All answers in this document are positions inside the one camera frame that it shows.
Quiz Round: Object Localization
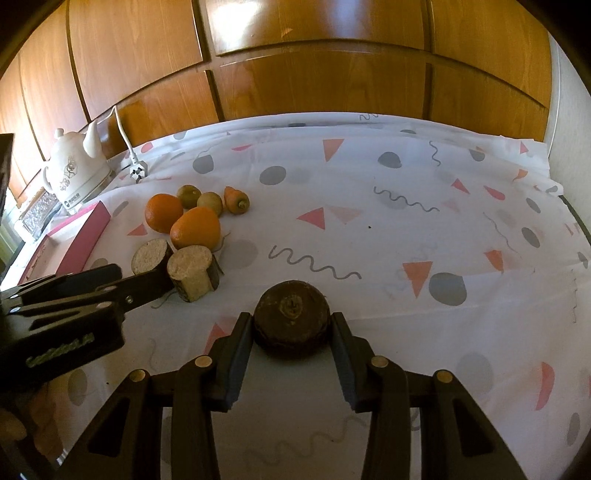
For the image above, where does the dark avocado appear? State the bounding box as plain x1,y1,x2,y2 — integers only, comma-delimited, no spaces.
253,280,331,361

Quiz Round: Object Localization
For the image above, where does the pink-rimmed white tray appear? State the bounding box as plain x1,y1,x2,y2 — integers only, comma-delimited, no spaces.
18,202,111,285

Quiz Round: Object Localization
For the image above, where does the small wooden log piece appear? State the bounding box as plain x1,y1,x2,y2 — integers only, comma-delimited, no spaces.
131,238,172,275

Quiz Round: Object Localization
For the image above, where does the large wooden log piece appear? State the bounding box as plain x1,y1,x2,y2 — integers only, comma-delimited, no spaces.
166,245,221,303

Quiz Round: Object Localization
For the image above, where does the glittery silver box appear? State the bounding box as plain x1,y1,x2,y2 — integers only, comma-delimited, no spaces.
18,188,61,240

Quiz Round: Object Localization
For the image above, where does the orange fruit back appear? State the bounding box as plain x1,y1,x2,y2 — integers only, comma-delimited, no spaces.
144,193,184,234

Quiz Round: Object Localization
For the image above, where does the orange fruit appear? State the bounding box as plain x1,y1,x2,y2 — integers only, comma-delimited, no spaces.
144,193,184,234
169,206,221,251

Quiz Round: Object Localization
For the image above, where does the orange fruit front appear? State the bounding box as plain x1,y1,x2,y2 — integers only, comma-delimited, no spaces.
169,206,221,251

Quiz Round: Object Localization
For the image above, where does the white ceramic electric kettle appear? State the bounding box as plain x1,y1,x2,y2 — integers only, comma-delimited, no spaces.
42,120,112,213

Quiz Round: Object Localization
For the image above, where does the green small fruit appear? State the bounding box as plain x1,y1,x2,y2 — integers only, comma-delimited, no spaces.
176,185,201,210

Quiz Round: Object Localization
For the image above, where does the yellow-green small fruit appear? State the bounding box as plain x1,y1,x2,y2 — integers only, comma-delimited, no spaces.
197,192,223,217

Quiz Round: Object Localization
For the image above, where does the small orange carrot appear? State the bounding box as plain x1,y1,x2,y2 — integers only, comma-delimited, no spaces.
223,186,250,215

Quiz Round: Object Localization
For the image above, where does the patterned white tablecloth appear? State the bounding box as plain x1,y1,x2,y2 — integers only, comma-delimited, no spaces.
50,115,590,479

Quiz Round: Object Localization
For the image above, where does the white power cord with plug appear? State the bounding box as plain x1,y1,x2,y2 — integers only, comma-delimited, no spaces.
98,105,150,184

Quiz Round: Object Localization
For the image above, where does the wooden wall cabinet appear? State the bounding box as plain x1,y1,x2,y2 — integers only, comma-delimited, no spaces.
1,1,552,202

